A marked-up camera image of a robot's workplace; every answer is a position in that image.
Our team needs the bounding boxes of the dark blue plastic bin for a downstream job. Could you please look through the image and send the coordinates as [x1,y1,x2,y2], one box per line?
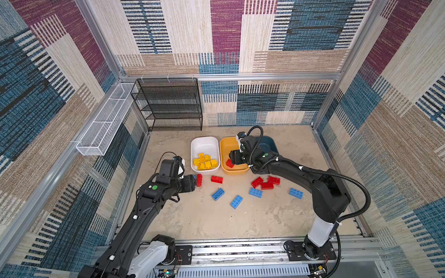
[259,136,279,154]

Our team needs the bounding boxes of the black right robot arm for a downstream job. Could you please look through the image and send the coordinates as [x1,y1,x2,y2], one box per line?
[229,132,351,259]

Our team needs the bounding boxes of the black wire mesh shelf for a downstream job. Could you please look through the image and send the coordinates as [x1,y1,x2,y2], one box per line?
[131,78,203,132]

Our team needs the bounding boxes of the blue lego right centre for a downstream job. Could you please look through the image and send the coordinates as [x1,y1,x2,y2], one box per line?
[249,188,263,198]

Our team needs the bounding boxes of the yellow plastic bin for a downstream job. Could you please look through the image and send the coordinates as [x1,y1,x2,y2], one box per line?
[220,137,249,176]

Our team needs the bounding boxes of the red lego flat right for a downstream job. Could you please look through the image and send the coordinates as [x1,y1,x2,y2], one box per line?
[267,176,280,185]

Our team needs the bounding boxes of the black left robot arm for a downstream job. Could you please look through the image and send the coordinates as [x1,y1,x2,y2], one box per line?
[78,156,197,278]

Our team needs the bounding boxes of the blue lego centre upturned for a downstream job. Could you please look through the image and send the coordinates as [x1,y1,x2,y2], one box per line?
[212,188,225,201]

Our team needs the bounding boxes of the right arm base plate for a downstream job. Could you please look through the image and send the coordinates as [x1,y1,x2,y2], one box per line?
[283,240,337,261]

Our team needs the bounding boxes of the red lego tall block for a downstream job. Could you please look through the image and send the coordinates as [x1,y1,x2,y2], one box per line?
[226,159,235,169]

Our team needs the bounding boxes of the red lego flat lower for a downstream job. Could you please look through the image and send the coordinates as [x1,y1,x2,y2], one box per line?
[261,183,274,191]

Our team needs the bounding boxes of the blue lego far right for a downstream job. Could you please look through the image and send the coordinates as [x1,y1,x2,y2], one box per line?
[289,188,304,199]

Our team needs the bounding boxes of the aluminium front rail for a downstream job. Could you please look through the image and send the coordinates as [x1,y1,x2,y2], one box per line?
[90,236,387,278]

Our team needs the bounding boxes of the white wire mesh basket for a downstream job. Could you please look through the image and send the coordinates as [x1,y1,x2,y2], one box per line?
[76,83,133,156]

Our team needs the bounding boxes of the black corrugated cable conduit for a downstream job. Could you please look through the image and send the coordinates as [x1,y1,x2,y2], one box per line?
[245,125,372,278]

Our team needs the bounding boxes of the red lego long centre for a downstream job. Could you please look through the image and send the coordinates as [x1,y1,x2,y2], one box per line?
[210,176,224,184]

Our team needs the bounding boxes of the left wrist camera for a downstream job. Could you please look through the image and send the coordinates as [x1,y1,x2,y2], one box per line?
[173,156,185,179]

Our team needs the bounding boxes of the blue lego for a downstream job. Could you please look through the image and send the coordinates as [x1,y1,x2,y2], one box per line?
[289,188,304,199]
[249,188,263,198]
[230,195,243,209]

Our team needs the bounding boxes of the blue lego lower centre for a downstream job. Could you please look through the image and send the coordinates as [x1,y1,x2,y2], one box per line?
[230,195,243,209]

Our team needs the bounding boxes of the white plastic bin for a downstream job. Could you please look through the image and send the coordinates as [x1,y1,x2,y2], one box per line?
[191,136,221,176]

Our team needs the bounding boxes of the red lego left upright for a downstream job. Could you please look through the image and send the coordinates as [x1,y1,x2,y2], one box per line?
[197,174,203,188]

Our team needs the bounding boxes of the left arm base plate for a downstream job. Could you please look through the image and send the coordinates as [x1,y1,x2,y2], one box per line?
[166,245,193,267]

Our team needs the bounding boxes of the red lego flat left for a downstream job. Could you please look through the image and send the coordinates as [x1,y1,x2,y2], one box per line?
[251,177,264,189]

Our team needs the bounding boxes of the red lego flat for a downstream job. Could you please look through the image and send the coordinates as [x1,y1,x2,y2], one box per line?
[251,177,264,189]
[261,183,274,191]
[267,176,280,185]

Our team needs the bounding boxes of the yellow lego pile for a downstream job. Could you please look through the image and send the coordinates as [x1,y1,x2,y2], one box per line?
[205,161,213,170]

